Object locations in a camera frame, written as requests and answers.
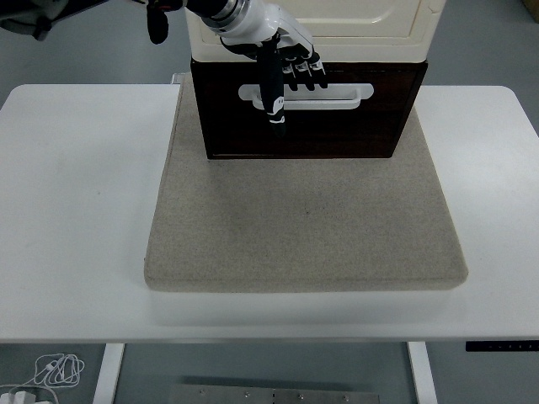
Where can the grey felt mat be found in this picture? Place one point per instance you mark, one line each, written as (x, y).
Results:
(303, 227)

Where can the white charger block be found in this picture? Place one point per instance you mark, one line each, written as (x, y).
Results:
(19, 397)

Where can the black table control panel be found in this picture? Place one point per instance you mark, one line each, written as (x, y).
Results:
(501, 346)

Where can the dark wooden drawer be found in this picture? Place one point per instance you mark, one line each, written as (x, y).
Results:
(391, 92)

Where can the white table leg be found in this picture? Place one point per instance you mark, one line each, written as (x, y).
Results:
(107, 374)
(422, 374)

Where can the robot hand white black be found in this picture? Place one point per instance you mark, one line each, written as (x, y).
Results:
(261, 21)

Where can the brown cardboard box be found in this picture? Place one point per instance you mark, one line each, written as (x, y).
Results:
(532, 8)

